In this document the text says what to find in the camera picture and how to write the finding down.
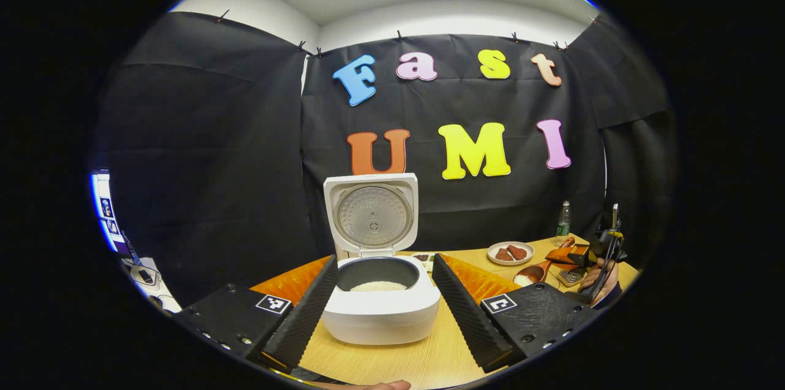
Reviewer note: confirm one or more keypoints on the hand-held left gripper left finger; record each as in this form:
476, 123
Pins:
303, 319

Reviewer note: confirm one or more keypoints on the brown meat piece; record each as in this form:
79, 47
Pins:
517, 252
503, 254

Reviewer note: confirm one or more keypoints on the white rice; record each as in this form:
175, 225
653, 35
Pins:
378, 286

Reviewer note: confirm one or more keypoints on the black backdrop cloth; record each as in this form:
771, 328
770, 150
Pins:
245, 163

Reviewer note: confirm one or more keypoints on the brown wooden spoon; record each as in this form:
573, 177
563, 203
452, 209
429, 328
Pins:
538, 270

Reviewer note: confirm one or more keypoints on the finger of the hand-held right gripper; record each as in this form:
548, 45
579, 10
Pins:
564, 255

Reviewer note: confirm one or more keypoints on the white rice cooker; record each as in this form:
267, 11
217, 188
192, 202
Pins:
380, 316

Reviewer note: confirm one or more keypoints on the small black device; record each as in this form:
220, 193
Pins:
145, 276

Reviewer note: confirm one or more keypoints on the computer monitor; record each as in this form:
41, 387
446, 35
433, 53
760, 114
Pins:
104, 209

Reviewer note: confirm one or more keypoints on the white divided condiment dish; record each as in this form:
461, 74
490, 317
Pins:
423, 258

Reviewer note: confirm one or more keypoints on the spoonful of white rice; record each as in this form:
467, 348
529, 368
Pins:
522, 281

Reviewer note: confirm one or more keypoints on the white side table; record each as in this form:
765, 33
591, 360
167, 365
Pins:
168, 304

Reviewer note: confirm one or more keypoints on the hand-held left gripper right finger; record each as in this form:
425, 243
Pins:
469, 322

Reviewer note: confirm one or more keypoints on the clear plastic water bottle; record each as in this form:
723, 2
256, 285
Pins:
563, 221

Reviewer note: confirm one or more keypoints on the white round plate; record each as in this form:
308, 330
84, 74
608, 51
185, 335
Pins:
530, 254

